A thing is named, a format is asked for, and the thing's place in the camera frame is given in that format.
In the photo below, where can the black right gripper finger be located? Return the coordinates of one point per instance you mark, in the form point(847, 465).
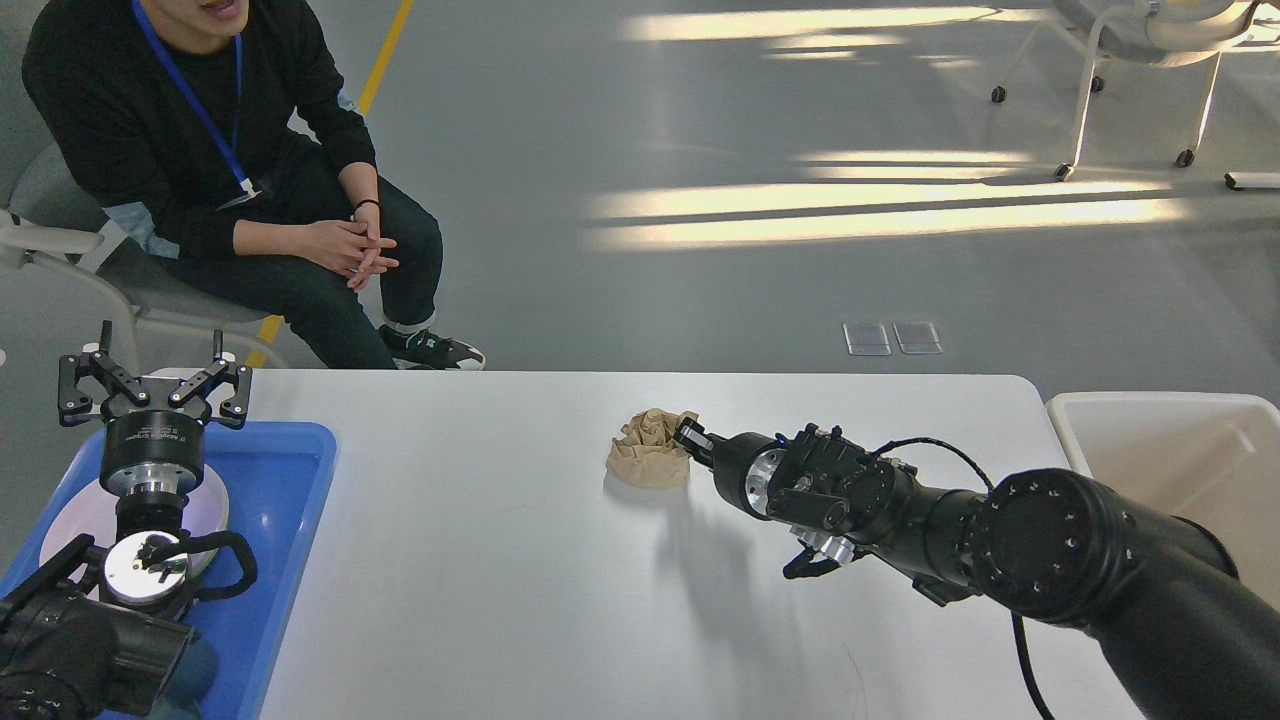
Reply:
point(694, 439)

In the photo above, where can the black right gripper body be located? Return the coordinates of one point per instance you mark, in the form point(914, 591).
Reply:
point(743, 467)

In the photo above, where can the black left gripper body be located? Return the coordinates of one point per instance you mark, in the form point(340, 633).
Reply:
point(153, 444)

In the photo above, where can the brown paper ball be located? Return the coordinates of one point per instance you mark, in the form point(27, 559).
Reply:
point(646, 455)

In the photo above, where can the pink plastic plate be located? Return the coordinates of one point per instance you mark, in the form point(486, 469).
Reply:
point(92, 511)

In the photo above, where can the dark teal mug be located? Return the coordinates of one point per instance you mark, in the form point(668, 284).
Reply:
point(191, 680)

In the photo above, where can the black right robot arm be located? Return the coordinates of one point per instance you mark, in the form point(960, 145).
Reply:
point(1161, 594)

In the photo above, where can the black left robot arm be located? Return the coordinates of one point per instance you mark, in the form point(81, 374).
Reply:
point(97, 629)

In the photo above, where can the person's clasped hands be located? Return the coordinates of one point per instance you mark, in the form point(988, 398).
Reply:
point(355, 250)

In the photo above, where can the floor socket plate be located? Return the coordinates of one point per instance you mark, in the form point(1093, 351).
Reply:
point(918, 338)
point(867, 339)

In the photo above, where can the seated person at left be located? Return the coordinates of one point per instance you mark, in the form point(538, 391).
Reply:
point(212, 132)

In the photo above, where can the white plastic bin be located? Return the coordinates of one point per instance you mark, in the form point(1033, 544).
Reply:
point(1208, 457)

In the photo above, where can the white bar on floor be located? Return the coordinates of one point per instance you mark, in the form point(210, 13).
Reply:
point(1238, 180)

